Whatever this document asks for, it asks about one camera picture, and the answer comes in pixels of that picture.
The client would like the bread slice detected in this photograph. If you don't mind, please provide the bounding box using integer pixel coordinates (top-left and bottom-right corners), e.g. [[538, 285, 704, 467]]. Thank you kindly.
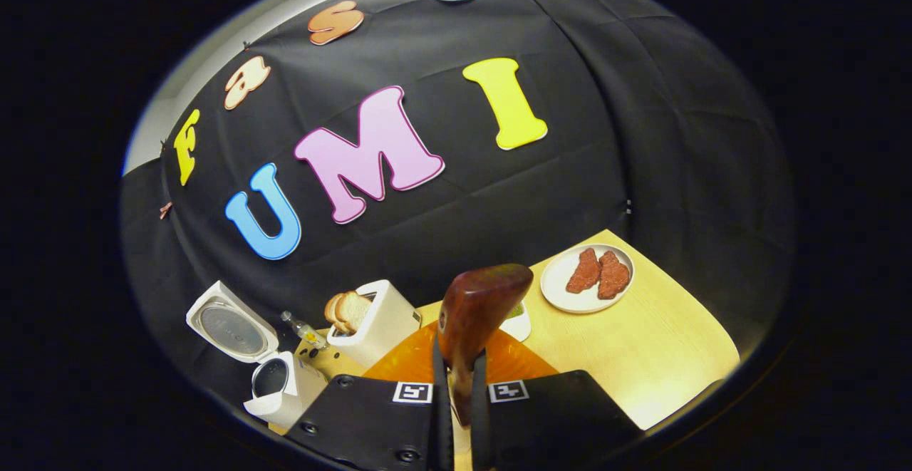
[[324, 293, 350, 331], [335, 291, 373, 334]]

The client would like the white rice cooker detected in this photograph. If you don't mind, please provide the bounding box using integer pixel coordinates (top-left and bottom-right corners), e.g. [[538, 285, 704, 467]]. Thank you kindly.
[[187, 281, 328, 429]]

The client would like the round white plate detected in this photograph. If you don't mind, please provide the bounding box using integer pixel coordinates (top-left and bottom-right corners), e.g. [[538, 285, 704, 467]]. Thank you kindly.
[[540, 244, 635, 314]]

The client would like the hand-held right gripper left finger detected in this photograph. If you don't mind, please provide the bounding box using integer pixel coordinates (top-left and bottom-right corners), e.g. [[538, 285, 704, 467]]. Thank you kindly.
[[285, 321, 454, 471]]

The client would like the small clear glass bottle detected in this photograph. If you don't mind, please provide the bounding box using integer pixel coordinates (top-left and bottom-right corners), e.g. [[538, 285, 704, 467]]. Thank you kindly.
[[280, 311, 328, 351]]

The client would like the white toaster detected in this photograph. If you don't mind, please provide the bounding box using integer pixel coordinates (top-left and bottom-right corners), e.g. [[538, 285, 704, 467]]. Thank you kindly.
[[326, 279, 423, 368]]

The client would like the white divided bean dish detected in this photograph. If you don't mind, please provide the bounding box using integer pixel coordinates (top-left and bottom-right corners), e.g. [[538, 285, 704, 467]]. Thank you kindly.
[[502, 302, 532, 342]]

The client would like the red meat piece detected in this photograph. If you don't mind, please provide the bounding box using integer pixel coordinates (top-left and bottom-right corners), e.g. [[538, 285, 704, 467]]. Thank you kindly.
[[597, 251, 631, 299], [566, 248, 601, 294]]

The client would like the brown wooden spoon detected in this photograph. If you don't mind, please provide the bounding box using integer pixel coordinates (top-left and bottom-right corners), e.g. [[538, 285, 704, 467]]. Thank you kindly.
[[437, 264, 534, 429]]

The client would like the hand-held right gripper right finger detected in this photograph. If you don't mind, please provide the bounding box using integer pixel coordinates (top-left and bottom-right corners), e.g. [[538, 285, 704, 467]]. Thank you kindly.
[[470, 328, 646, 471]]

